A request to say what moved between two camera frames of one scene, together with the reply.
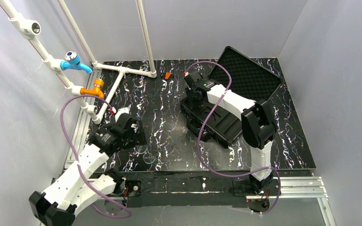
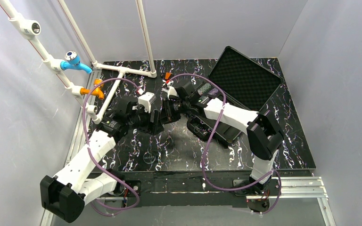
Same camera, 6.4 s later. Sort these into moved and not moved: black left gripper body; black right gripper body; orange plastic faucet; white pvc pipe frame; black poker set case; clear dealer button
Moved: black left gripper body; black right gripper body
Not moved: white pvc pipe frame; orange plastic faucet; clear dealer button; black poker set case
